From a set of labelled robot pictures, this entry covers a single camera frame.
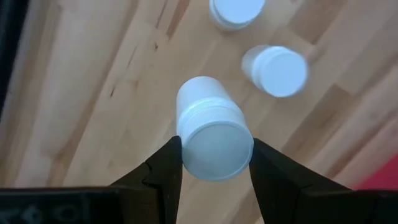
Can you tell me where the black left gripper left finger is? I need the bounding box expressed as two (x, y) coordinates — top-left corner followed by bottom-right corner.
(110, 135), (184, 224)

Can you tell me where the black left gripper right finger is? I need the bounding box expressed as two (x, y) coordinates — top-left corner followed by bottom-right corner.
(248, 138), (353, 224)

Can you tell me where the black aluminium table frame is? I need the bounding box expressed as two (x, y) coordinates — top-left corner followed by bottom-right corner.
(0, 0), (30, 121)

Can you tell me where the red translucent plastic basket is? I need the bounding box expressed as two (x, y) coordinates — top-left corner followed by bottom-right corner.
(353, 154), (398, 191)

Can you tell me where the white pill bottle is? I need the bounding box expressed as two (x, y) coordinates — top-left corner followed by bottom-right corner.
(208, 0), (267, 31)
(241, 44), (310, 99)
(175, 75), (255, 182)

